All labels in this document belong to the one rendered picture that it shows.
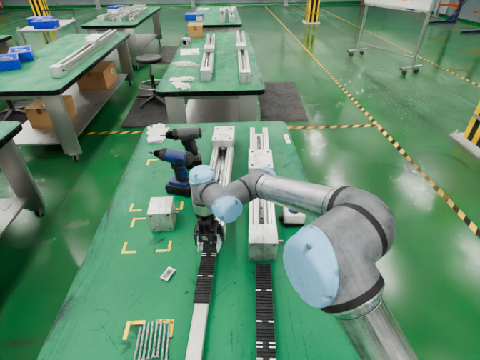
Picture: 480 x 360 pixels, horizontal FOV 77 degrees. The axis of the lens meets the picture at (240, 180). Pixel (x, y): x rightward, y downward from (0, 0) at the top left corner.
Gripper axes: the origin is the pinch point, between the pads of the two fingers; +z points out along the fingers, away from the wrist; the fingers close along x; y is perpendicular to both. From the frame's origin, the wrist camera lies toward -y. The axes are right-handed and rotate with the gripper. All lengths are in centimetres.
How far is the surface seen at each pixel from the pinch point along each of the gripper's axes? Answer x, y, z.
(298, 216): 33.5, -13.1, -4.0
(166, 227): -18.5, -9.5, 0.1
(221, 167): 0.2, -46.8, -3.8
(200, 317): 0.3, 27.4, -0.8
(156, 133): -43, -89, 0
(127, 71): -181, -404, 54
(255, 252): 16.4, 4.3, -2.5
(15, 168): -150, -96, 32
